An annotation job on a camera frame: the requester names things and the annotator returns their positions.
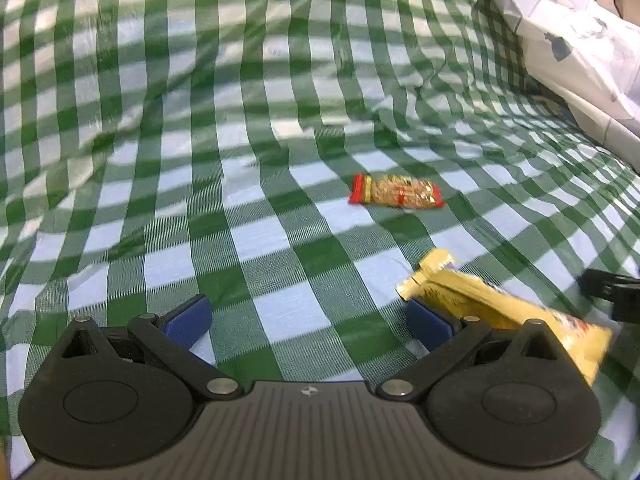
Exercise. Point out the green checkered cloth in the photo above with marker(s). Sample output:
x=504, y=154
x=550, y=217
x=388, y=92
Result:
x=250, y=135

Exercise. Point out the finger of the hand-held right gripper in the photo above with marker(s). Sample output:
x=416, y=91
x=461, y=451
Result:
x=611, y=287

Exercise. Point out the red and gold snack packet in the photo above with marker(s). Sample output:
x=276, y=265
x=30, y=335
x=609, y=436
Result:
x=395, y=191

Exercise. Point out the yellow candy packet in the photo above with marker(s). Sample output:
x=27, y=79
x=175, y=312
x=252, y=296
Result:
x=475, y=296

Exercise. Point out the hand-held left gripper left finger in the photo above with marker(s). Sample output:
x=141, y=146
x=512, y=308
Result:
x=187, y=321

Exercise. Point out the white printed sheet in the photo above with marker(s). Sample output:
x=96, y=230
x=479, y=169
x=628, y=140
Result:
x=575, y=60

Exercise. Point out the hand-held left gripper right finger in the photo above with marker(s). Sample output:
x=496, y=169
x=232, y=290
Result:
x=429, y=324

